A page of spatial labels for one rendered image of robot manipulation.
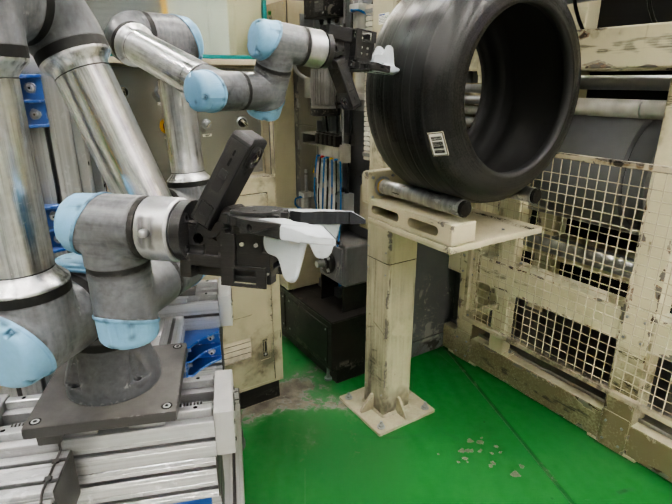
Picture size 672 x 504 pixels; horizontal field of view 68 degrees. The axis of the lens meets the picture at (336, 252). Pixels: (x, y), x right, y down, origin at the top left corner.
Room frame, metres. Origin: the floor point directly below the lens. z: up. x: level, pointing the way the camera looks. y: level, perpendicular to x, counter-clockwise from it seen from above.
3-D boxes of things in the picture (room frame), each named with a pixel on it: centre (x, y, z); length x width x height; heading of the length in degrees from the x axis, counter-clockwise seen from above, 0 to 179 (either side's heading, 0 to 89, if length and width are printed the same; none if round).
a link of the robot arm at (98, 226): (0.58, 0.27, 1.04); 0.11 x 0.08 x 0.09; 76
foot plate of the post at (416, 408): (1.65, -0.20, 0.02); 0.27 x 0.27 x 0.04; 32
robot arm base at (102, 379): (0.74, 0.38, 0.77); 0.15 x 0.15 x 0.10
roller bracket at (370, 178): (1.60, -0.26, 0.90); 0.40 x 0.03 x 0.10; 122
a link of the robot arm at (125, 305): (0.59, 0.26, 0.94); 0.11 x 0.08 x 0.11; 166
